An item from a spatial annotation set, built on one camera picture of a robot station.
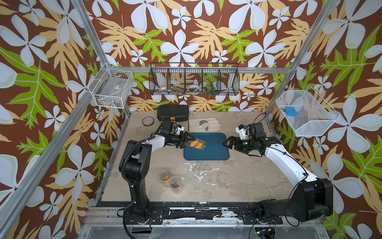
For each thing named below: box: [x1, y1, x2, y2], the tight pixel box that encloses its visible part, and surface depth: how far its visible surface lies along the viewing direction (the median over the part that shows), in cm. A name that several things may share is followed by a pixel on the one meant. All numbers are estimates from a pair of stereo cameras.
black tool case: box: [157, 104, 190, 123], surface depth 116 cm
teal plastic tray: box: [183, 132, 230, 161], surface depth 97 cm
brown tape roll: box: [141, 116, 155, 127], surface depth 117 cm
